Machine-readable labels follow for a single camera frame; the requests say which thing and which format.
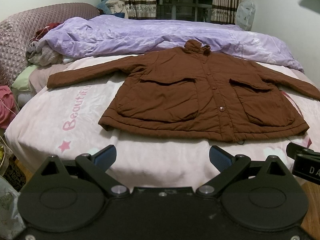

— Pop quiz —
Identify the brown padded jacket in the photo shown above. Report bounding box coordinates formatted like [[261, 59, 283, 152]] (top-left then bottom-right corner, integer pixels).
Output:
[[47, 40, 319, 142]]

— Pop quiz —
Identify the grey clothes heap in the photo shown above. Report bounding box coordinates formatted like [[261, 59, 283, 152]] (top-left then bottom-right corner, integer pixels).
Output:
[[26, 41, 63, 67]]

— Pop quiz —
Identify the blue and white clothes pile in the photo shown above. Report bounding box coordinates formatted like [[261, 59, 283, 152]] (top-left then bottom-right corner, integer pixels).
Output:
[[96, 0, 129, 18]]

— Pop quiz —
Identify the dark window with hanging clothes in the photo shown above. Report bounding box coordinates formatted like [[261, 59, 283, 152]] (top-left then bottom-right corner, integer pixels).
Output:
[[156, 0, 213, 22]]

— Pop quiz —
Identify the pink printed blanket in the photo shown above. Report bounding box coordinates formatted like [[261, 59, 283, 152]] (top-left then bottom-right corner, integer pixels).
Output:
[[5, 54, 319, 188]]

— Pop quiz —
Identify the floral bag on floor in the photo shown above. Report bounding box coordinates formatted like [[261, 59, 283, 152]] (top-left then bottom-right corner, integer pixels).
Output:
[[0, 177, 25, 239]]

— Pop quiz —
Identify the pink cloth beside bed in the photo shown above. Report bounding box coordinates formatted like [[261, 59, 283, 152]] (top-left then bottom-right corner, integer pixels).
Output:
[[0, 86, 16, 129]]

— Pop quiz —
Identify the light green pillow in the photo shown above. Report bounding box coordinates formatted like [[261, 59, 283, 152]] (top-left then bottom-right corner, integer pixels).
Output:
[[11, 64, 38, 92]]

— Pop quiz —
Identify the purple duvet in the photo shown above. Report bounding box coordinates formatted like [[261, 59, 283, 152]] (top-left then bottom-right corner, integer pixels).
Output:
[[35, 15, 304, 72]]

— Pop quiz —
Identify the dark red garment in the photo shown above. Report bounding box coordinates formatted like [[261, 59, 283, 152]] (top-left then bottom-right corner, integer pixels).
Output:
[[34, 22, 60, 40]]

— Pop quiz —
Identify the covered standing fan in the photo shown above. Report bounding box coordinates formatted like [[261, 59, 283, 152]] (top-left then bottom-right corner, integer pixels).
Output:
[[235, 0, 255, 31]]

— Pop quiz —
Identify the quilted mauve headboard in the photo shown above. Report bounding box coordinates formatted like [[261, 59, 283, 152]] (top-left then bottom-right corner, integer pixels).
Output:
[[1, 3, 100, 86]]

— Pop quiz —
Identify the right beige striped curtain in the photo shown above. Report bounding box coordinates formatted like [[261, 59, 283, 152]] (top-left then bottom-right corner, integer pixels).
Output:
[[210, 0, 240, 24]]

